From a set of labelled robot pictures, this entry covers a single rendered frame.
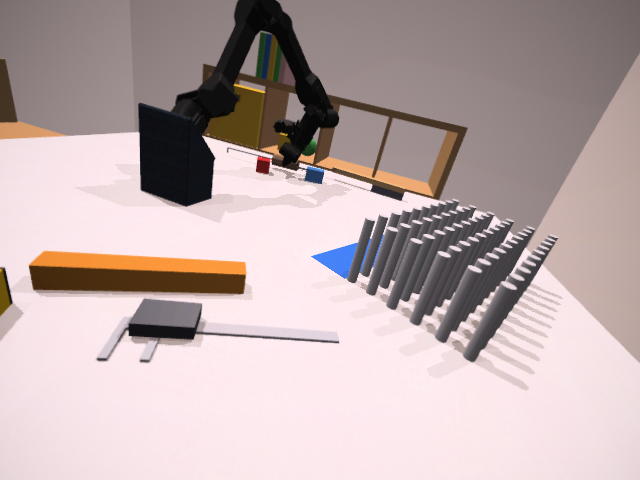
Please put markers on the brown wooden-handled tool with grey metal shaft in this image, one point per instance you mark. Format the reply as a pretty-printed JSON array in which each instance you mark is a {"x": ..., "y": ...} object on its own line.
[{"x": 277, "y": 160}]

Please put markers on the red cube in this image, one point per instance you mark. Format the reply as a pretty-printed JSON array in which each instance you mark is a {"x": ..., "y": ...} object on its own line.
[{"x": 263, "y": 165}]

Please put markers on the blue flat strip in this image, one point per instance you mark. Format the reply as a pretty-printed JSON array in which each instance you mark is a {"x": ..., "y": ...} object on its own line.
[{"x": 339, "y": 260}]

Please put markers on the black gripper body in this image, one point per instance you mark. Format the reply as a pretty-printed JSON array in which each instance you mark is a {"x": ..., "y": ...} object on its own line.
[{"x": 300, "y": 138}]

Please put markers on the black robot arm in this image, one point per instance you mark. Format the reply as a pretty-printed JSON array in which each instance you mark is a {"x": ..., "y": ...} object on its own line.
[{"x": 216, "y": 97}]

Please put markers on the yellow rectangular block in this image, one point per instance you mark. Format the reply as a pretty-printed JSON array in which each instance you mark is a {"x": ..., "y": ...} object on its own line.
[{"x": 5, "y": 295}]

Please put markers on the blue cube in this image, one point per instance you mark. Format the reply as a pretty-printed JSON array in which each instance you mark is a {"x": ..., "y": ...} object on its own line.
[{"x": 314, "y": 175}]

